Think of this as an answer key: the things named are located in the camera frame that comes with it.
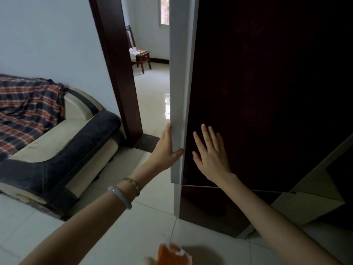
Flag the pale jade bangle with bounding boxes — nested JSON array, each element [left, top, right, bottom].
[[108, 185, 132, 210]]

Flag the person's right forearm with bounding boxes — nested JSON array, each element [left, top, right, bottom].
[[215, 174, 344, 265]]

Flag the person's left hand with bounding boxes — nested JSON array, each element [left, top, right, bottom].
[[148, 123, 185, 174]]

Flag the plaid blanket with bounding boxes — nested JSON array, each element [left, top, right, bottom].
[[0, 74, 67, 163]]

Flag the person's right hand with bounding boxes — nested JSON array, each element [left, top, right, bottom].
[[192, 123, 234, 186]]

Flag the window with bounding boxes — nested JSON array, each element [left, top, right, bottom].
[[158, 0, 170, 27]]

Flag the dark brown door frame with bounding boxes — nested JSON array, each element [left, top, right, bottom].
[[88, 0, 143, 148]]

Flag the dark wooden cabinet door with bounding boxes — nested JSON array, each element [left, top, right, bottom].
[[169, 0, 353, 194]]

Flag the dark wooden cabinet base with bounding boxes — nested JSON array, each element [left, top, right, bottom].
[[173, 184, 282, 238]]

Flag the brown wooden chair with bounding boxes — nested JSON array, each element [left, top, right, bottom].
[[125, 25, 152, 74]]

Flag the beaded bracelet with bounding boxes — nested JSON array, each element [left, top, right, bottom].
[[123, 177, 141, 197]]

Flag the person's left forearm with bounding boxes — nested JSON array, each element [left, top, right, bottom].
[[19, 160, 164, 265]]

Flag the dark stone door threshold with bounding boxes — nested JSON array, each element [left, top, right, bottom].
[[133, 133, 161, 154]]

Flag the cream and navy sofa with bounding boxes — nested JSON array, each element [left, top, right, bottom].
[[0, 85, 127, 222]]

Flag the orange garment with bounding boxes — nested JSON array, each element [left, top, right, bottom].
[[155, 242, 194, 265]]

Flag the white cabinet panel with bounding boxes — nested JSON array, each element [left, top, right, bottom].
[[237, 135, 353, 240]]

